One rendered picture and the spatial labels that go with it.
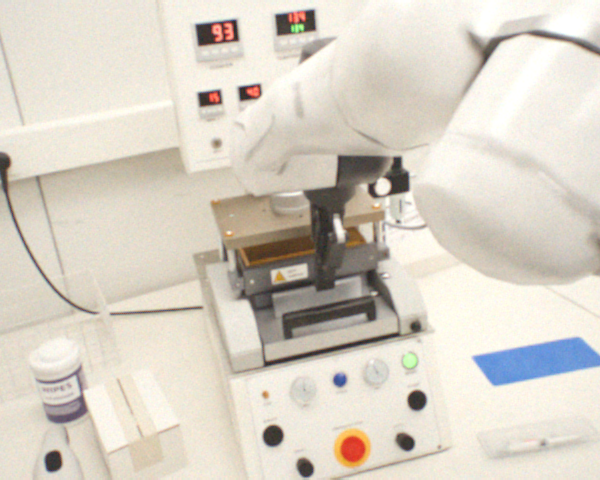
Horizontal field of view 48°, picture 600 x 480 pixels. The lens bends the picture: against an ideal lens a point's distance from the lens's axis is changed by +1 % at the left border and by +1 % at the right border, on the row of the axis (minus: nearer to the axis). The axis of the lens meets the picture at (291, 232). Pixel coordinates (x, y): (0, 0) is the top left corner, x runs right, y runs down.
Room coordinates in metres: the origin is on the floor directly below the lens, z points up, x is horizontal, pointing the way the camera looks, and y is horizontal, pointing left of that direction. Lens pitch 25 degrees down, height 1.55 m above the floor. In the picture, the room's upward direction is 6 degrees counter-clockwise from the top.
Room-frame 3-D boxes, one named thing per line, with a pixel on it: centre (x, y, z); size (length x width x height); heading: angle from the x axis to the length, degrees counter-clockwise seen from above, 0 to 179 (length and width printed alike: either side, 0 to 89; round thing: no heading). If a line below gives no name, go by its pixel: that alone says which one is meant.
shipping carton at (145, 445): (0.93, 0.30, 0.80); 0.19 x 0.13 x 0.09; 22
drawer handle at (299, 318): (0.90, -0.05, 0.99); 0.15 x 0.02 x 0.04; 102
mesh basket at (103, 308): (1.24, 0.54, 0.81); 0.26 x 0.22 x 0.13; 113
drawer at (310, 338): (1.04, -0.02, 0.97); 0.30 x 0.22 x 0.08; 12
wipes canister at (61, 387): (1.04, 0.45, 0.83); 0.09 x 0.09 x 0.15
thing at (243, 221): (1.12, -0.02, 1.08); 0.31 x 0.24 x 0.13; 102
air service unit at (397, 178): (1.26, -0.20, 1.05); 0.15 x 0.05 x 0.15; 102
